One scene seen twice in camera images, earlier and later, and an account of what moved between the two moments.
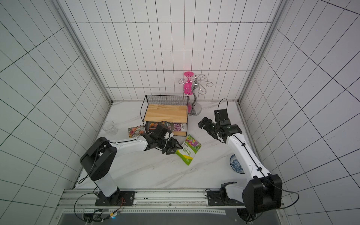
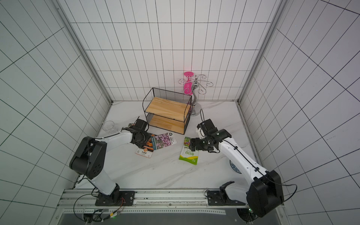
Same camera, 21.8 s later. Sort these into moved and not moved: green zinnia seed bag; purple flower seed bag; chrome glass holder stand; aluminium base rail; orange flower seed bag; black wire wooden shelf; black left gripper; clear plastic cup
Moved: purple flower seed bag; green zinnia seed bag; black wire wooden shelf; black left gripper; orange flower seed bag
Not moved: aluminium base rail; chrome glass holder stand; clear plastic cup
